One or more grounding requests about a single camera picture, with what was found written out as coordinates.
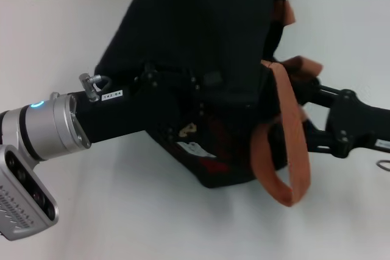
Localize black food bag orange straps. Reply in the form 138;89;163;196
93;0;324;208

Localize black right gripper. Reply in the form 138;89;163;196
300;77;390;160

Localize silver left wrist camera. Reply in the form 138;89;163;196
0;144;60;242

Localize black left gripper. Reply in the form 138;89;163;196
73;61;224;145

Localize left gripper cable with plug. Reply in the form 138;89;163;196
78;72;113;103

